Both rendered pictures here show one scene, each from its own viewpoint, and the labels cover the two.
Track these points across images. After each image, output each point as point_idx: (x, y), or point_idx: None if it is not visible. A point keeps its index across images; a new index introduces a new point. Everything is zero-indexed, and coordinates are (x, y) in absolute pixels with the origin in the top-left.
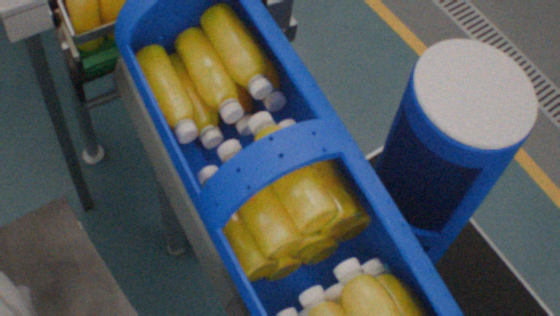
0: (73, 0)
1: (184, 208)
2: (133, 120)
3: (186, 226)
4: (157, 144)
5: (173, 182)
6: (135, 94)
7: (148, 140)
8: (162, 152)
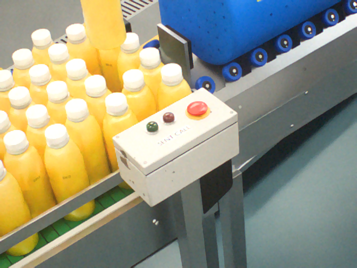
0: (187, 86)
1: (330, 53)
2: (253, 115)
3: (340, 58)
4: (283, 74)
5: (312, 60)
6: (243, 90)
7: (275, 90)
8: (295, 60)
